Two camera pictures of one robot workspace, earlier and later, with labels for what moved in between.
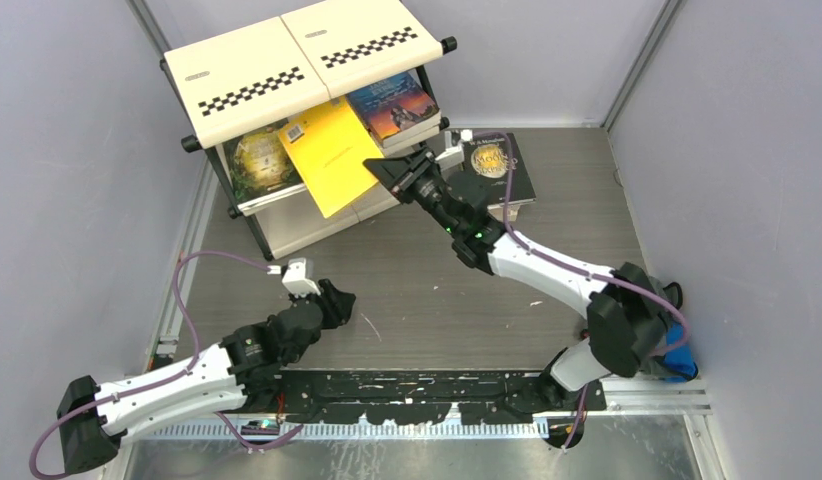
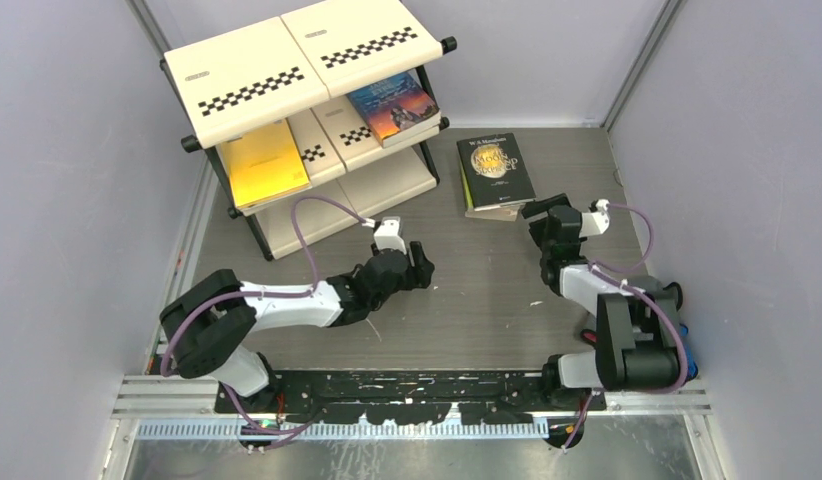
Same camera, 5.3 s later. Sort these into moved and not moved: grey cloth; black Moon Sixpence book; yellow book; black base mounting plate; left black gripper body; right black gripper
Moved: left black gripper body; yellow book; right black gripper
Not moved: grey cloth; black Moon Sixpence book; black base mounting plate
